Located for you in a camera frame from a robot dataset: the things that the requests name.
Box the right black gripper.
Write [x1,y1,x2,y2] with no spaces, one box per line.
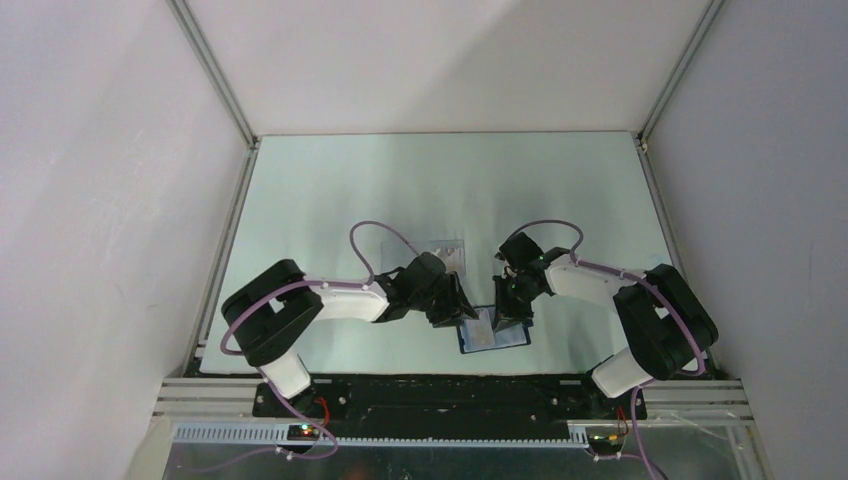
[492,274,541,333]

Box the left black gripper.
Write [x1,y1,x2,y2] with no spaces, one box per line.
[410,271,479,328]

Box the blue leather card holder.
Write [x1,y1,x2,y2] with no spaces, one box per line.
[458,304,533,355]

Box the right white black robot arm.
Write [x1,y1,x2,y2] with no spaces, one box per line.
[493,232,718,418]

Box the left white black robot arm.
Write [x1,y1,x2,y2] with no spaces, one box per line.
[219,252,478,417]

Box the credit card in box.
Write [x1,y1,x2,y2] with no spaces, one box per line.
[434,247,465,275]

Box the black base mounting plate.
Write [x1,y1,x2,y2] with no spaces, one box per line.
[291,374,647,439]

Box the right controller board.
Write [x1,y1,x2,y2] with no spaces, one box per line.
[587,434,626,461]

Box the controller board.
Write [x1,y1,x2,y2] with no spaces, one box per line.
[587,434,626,461]
[286,424,322,442]

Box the left controller board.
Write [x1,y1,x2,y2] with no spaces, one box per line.
[286,424,322,442]

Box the right aluminium frame post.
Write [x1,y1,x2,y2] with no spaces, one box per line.
[637,0,727,143]

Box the aluminium frame post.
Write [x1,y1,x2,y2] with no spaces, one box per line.
[166,0,258,149]
[637,0,727,143]

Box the grey slotted cable duct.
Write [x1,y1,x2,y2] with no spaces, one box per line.
[173,422,589,449]

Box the left aluminium frame post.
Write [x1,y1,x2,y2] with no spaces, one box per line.
[166,0,258,149]

